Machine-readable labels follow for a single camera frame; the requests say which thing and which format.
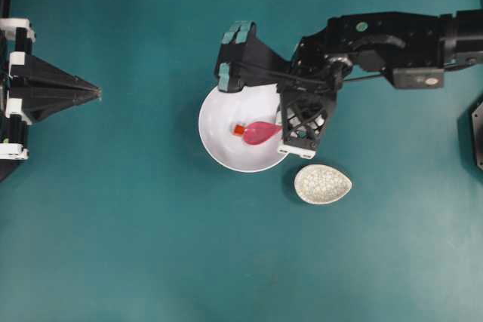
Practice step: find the pink plastic spoon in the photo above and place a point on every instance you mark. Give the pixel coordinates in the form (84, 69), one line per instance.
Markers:
(259, 132)

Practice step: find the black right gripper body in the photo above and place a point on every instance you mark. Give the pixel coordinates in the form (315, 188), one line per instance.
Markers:
(315, 68)

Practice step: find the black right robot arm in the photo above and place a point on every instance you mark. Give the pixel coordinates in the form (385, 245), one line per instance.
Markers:
(411, 51)

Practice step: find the white round bowl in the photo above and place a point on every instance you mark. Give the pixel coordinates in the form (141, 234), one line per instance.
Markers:
(221, 112)

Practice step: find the right gripper black finger with teal pads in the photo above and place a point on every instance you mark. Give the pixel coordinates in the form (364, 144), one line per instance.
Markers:
(245, 61)

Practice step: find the small red block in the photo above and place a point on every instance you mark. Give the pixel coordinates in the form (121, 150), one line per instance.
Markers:
(239, 130)

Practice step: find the speckled teardrop dish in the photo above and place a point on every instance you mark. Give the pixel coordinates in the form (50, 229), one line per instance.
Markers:
(320, 184)

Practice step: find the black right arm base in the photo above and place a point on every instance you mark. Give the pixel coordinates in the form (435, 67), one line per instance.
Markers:
(469, 127)

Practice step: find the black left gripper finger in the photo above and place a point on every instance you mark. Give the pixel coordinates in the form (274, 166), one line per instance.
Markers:
(41, 104)
(42, 72)

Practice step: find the right gripper black lattice finger with white tip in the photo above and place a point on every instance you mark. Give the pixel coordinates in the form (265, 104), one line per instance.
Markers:
(303, 117)

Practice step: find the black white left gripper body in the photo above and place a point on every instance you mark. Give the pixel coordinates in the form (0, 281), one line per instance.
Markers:
(14, 142)

